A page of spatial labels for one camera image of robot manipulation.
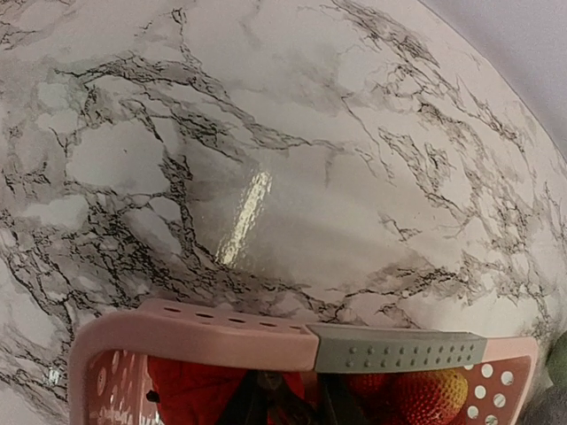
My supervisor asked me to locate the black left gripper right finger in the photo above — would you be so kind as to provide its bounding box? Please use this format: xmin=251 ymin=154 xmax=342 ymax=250
xmin=318 ymin=374 xmax=368 ymax=425

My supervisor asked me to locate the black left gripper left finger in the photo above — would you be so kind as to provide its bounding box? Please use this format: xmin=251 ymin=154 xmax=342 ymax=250
xmin=225 ymin=370 xmax=284 ymax=424

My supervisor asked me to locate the red lychee bunch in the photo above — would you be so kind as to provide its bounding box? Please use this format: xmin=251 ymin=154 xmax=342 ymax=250
xmin=345 ymin=369 xmax=469 ymax=425

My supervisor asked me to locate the red bumpy fruit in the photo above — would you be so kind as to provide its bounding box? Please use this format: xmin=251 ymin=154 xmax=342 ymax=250
xmin=146 ymin=356 xmax=318 ymax=424

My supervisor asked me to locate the purple eggplant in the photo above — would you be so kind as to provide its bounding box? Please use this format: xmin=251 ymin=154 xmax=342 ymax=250
xmin=522 ymin=386 xmax=567 ymax=425

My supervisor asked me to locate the green avocado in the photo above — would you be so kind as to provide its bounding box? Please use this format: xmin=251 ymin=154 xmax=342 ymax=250
xmin=546 ymin=332 xmax=567 ymax=386

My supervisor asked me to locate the pink perforated plastic basket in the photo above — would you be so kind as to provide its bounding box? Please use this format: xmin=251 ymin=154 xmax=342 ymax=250
xmin=67 ymin=299 xmax=538 ymax=424

